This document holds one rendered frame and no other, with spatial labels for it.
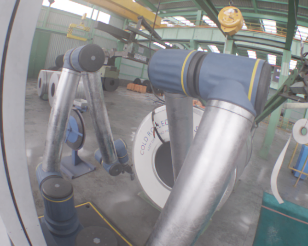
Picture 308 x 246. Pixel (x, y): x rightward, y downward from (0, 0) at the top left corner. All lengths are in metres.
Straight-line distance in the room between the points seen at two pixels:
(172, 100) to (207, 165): 0.27
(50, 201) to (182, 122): 0.82
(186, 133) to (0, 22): 0.66
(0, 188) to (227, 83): 0.62
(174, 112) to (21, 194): 0.55
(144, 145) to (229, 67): 1.54
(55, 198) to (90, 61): 0.75
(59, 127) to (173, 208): 0.87
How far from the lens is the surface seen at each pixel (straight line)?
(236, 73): 0.42
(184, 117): 0.60
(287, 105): 1.04
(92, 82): 0.91
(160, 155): 1.87
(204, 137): 0.40
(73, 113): 2.50
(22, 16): 0.42
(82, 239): 0.80
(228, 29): 1.37
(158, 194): 1.91
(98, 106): 0.94
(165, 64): 0.52
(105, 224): 1.51
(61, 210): 1.08
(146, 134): 1.81
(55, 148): 1.17
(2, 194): 0.52
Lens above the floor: 1.50
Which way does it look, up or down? 13 degrees down
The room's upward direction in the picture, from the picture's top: 12 degrees clockwise
